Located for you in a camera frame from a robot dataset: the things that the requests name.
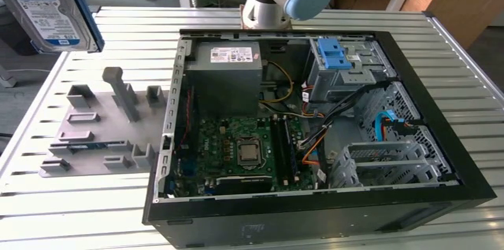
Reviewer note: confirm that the hard disk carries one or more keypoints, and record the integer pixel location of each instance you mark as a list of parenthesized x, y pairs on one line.
[(47, 11)]

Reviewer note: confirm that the metal disk bay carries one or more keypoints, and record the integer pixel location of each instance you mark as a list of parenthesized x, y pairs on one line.
[(394, 164)]

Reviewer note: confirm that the grey metal foot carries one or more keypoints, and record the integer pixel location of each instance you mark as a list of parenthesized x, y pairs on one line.
[(9, 80)]

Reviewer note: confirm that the grey parts rack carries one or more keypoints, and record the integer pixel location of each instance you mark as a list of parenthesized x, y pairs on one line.
[(118, 132)]

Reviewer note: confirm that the green RAM stick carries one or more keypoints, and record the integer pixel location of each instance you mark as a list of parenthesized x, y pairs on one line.
[(89, 146)]

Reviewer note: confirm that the grey power supply unit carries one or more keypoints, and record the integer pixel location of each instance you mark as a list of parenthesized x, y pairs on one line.
[(225, 85)]

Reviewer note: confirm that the green motherboard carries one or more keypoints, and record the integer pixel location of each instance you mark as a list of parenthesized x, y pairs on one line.
[(213, 144)]

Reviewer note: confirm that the CPU socket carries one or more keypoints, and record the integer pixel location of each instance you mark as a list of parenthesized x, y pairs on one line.
[(249, 138)]

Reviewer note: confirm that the silver CPU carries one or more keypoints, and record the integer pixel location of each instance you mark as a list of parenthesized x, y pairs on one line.
[(249, 152)]

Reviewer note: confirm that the blue plastic drive latch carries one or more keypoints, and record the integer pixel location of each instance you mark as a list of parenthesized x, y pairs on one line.
[(332, 55)]

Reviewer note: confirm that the black RAM slot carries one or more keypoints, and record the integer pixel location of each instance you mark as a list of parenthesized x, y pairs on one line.
[(280, 149)]

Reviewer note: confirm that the black graphics card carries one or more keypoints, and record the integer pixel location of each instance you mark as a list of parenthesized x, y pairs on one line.
[(244, 183)]

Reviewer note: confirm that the metal optical drive cage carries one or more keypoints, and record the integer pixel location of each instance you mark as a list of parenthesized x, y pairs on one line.
[(355, 79)]

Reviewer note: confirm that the black PC case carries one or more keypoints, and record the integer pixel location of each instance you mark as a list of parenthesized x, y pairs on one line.
[(315, 217)]

